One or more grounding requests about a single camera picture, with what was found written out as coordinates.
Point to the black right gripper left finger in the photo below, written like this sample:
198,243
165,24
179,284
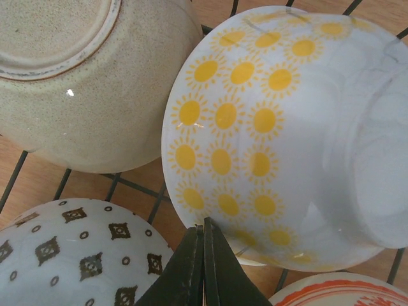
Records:
181,282

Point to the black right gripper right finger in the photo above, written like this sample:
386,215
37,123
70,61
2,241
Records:
225,281

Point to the orange floral white bowl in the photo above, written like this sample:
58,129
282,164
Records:
339,288

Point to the red diamond pattern bowl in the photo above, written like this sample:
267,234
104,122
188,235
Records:
79,251

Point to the yellow blue pattern bowl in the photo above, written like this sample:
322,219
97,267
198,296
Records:
289,130

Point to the beige leaf pattern bowl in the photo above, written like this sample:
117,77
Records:
84,84

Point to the black wire dish rack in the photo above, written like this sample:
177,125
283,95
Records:
30,181

